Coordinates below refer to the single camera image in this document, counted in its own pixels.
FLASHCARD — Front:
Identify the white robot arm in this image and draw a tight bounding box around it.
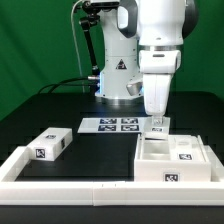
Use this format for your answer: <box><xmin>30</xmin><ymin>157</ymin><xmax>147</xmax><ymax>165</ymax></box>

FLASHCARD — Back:
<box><xmin>97</xmin><ymin>0</ymin><xmax>198</xmax><ymax>125</ymax></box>

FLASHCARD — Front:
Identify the white cabinet door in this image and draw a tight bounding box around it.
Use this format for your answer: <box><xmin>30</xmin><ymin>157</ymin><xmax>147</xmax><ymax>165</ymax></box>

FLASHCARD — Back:
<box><xmin>168</xmin><ymin>135</ymin><xmax>204</xmax><ymax>162</ymax></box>
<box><xmin>143</xmin><ymin>117</ymin><xmax>170</xmax><ymax>140</ymax></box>

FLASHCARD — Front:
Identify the white cabinet top block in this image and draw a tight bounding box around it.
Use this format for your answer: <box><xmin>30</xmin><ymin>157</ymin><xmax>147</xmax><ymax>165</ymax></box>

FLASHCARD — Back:
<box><xmin>27</xmin><ymin>127</ymin><xmax>73</xmax><ymax>161</ymax></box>

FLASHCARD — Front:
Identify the white U-shaped fence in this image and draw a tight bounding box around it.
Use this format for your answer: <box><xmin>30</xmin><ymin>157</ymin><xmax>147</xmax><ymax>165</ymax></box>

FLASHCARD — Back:
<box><xmin>0</xmin><ymin>146</ymin><xmax>224</xmax><ymax>206</ymax></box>

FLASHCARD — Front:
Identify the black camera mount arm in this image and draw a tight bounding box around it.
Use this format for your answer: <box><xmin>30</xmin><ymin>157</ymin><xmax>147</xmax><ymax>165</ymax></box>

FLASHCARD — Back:
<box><xmin>73</xmin><ymin>0</ymin><xmax>101</xmax><ymax>76</ymax></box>

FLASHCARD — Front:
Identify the grey thin cable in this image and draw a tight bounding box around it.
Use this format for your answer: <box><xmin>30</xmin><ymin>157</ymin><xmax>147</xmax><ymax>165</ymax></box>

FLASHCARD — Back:
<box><xmin>70</xmin><ymin>0</ymin><xmax>86</xmax><ymax>94</ymax></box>

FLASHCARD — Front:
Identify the white cabinet body box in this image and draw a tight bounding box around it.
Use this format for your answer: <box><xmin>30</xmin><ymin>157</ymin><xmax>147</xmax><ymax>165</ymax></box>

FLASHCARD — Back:
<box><xmin>134</xmin><ymin>136</ymin><xmax>211</xmax><ymax>182</ymax></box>

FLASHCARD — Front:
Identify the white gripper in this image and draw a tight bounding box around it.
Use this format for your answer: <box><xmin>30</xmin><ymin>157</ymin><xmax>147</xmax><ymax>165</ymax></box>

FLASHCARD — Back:
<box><xmin>139</xmin><ymin>50</ymin><xmax>181</xmax><ymax>125</ymax></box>

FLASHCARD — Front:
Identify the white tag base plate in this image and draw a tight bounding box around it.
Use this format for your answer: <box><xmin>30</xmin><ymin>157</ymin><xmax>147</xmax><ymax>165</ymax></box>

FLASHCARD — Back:
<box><xmin>78</xmin><ymin>117</ymin><xmax>146</xmax><ymax>133</ymax></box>

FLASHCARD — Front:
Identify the black cable bundle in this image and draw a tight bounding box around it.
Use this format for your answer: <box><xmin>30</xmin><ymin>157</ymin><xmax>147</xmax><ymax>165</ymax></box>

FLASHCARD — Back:
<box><xmin>37</xmin><ymin>77</ymin><xmax>101</xmax><ymax>95</ymax></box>

